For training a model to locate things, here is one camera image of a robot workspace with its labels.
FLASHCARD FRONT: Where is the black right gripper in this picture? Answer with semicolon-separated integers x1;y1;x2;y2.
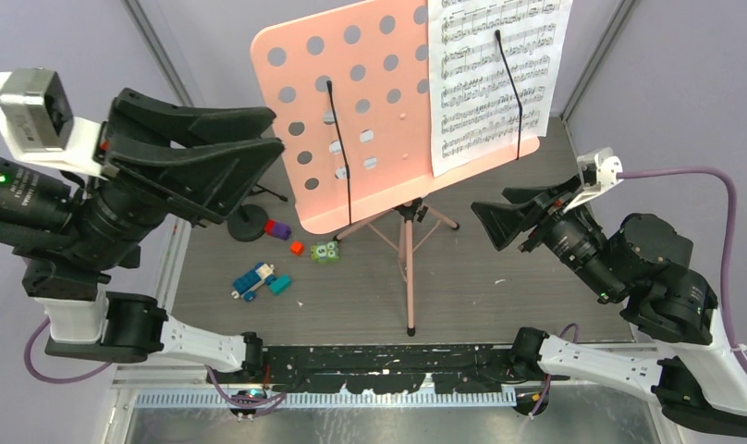
466;170;619;297

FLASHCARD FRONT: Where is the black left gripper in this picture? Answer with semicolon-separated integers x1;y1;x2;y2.
66;90;296;271

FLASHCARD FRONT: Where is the pink music stand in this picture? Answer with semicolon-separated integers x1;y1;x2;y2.
251;1;540;335

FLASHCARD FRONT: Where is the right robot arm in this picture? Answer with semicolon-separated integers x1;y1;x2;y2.
471;177;747;438

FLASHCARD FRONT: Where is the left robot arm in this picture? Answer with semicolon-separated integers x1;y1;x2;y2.
0;88;284;383

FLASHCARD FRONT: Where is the right sheet music page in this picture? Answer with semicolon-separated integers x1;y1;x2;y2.
427;0;573;177

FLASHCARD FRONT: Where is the black round-base microphone stand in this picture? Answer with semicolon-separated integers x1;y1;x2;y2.
227;204;270;242

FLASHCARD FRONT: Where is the purple and red brick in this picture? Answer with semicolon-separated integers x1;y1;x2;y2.
264;219;292;241

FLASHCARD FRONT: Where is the blue toy brick car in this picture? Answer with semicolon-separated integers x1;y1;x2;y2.
231;262;276;302

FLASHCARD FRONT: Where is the small red-orange cube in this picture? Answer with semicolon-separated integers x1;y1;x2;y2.
290;241;305;256

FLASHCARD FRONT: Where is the teal toy brick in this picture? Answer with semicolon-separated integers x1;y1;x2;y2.
267;275;292;295

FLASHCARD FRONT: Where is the green owl number block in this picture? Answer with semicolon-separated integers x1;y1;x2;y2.
311;240;340;264

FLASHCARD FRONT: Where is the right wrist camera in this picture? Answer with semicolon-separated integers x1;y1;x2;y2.
563;147;623;214

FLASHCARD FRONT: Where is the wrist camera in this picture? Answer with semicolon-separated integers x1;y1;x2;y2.
0;68;102;178
563;147;623;214

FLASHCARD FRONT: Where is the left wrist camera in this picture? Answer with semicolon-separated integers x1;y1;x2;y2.
0;68;102;178

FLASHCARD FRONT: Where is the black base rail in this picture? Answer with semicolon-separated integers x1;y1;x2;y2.
213;344;545;394

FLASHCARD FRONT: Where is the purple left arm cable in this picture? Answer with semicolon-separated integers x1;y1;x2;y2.
22;315;115;386

